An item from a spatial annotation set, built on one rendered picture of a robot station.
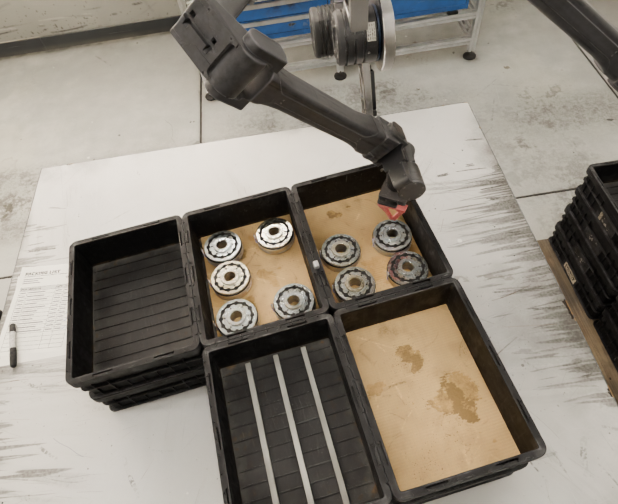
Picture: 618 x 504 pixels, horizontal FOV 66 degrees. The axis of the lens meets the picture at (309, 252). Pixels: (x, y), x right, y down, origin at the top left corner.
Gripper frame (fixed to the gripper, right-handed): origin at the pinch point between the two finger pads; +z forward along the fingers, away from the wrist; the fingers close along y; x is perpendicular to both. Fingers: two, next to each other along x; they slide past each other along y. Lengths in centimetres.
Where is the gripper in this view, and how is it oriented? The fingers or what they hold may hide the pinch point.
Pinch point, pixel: (396, 207)
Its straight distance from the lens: 118.8
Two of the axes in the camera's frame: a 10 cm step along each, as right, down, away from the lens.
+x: -9.1, -2.9, 3.1
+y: 4.1, -7.8, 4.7
